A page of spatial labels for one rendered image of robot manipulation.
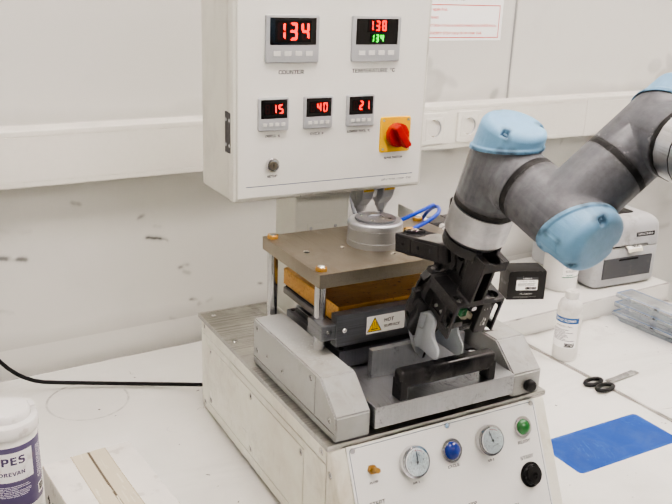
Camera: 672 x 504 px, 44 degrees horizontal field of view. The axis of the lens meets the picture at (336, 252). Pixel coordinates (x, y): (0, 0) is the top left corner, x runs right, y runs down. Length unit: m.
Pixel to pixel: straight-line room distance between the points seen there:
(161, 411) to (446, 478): 0.57
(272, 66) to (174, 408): 0.63
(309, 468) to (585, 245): 0.47
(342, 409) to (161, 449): 0.43
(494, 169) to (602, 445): 0.69
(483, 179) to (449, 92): 1.04
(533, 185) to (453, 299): 0.19
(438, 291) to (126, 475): 0.48
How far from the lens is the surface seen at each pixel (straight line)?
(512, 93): 2.07
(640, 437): 1.52
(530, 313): 1.84
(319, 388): 1.04
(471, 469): 1.13
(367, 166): 1.30
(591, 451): 1.44
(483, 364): 1.10
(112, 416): 1.47
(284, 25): 1.19
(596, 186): 0.86
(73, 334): 1.66
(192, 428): 1.42
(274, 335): 1.14
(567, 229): 0.84
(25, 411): 1.21
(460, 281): 1.00
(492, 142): 0.90
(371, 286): 1.16
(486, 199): 0.92
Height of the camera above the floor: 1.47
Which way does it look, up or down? 18 degrees down
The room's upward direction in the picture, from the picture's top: 2 degrees clockwise
